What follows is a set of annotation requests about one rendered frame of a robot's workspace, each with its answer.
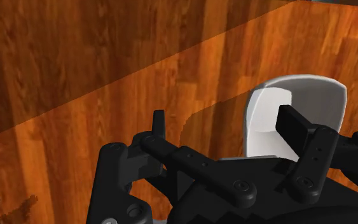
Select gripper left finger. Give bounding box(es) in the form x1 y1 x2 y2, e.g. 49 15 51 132
86 109 258 224

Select white bowl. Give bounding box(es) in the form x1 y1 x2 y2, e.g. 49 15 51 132
218 74 348 163

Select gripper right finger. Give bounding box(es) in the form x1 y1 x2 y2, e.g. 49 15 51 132
275 104 358 205

